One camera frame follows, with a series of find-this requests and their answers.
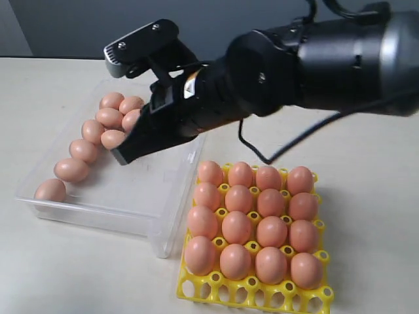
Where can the brown egg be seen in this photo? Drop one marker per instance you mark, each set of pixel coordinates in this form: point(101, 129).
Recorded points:
point(304, 236)
point(207, 194)
point(91, 131)
point(235, 262)
point(130, 119)
point(71, 170)
point(130, 103)
point(306, 271)
point(236, 228)
point(271, 232)
point(238, 198)
point(111, 139)
point(51, 190)
point(271, 203)
point(300, 179)
point(199, 255)
point(240, 173)
point(110, 118)
point(268, 177)
point(84, 150)
point(111, 100)
point(210, 172)
point(303, 206)
point(270, 265)
point(201, 221)

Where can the clear plastic egg bin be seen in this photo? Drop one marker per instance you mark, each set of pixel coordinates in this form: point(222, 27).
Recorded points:
point(145, 198)

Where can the yellow plastic egg tray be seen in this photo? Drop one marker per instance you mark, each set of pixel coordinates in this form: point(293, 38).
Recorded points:
point(249, 292)

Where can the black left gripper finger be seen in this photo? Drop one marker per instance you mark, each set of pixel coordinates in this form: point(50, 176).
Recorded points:
point(154, 131)

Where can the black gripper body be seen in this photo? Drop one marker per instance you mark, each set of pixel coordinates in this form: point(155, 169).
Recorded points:
point(188, 92)

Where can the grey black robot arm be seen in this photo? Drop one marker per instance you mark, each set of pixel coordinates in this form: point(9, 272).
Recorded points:
point(364, 64)

